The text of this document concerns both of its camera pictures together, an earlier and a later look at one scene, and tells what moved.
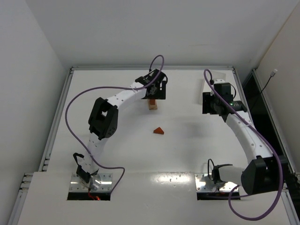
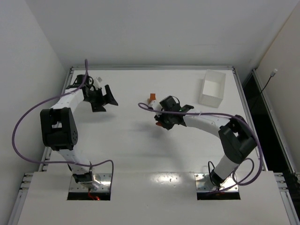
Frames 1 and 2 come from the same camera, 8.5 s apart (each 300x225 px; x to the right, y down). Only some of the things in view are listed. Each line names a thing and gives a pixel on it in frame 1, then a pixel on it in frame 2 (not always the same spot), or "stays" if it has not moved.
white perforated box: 207,85 stays
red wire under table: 97,198 stays
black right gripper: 206,103 -> 161,120
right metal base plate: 204,184 stays
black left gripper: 155,94 -> 101,99
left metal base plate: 98,183 stays
